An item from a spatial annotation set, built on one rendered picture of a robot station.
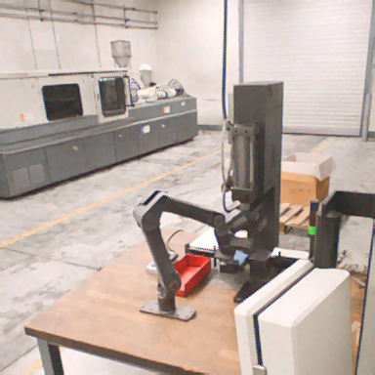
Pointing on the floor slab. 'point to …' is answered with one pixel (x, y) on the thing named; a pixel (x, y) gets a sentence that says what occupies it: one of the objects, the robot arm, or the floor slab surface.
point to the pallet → (293, 217)
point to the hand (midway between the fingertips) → (229, 260)
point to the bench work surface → (49, 340)
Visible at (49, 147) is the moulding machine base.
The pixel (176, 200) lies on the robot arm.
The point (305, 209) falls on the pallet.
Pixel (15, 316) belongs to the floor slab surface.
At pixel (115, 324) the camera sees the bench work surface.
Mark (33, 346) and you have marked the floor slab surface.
